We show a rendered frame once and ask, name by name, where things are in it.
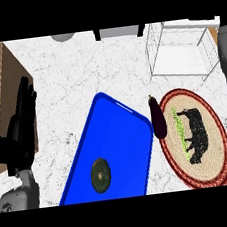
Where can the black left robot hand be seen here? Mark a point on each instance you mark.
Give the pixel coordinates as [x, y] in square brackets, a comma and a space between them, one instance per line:
[22, 130]

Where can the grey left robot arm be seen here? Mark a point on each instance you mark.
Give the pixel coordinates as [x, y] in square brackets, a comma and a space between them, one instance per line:
[19, 194]

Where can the round woven placemat with bear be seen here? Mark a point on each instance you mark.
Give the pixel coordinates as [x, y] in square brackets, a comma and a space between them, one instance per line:
[195, 137]

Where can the blue rectangular tray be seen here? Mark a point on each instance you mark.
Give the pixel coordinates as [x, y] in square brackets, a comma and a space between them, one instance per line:
[113, 149]

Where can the grey round object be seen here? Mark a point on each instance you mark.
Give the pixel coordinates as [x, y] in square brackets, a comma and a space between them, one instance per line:
[63, 37]

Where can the dark purple eggplant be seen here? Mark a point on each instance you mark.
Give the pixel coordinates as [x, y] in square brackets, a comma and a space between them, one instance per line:
[157, 118]

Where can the grey appliance with black legs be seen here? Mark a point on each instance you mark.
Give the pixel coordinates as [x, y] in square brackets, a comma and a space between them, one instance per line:
[119, 31]

